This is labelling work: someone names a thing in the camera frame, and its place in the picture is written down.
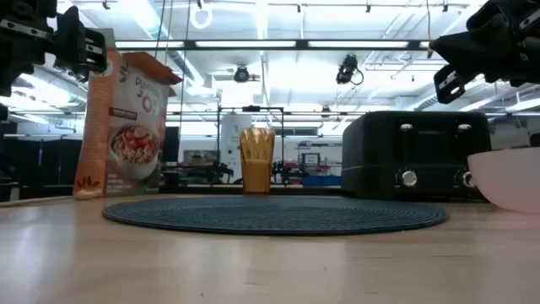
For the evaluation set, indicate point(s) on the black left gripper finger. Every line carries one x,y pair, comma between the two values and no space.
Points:
93,52
66,38

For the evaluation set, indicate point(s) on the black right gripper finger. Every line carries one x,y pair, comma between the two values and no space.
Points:
472,48
449,84

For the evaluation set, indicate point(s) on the orange pumpkin cereal box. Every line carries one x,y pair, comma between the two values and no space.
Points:
126,139

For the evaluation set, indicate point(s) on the white round bowl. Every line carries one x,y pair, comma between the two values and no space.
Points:
506,177

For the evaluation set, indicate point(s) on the amber faceted drinking glass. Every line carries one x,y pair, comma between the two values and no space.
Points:
257,164

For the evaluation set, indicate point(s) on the black four-slot toaster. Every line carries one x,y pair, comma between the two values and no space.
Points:
415,156

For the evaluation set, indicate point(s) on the black ceiling spotlight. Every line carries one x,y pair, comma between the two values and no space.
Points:
241,74
347,69

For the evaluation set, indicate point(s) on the black monitor screen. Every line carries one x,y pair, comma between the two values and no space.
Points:
171,145

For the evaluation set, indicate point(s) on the black cabinet row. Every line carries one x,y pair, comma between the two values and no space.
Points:
42,169

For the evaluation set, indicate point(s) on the small framed sign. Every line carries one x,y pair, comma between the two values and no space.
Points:
310,159

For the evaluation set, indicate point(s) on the blue storage bin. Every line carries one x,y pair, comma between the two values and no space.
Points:
320,180

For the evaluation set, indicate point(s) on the white cylindrical tank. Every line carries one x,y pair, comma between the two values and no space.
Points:
230,143

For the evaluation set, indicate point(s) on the dark blue round placemat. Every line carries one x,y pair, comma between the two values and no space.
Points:
274,215

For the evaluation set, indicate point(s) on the black overhead frame bar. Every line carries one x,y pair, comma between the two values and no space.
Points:
301,44

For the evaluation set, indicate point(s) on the black tubular frame stand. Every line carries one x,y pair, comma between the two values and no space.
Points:
282,139

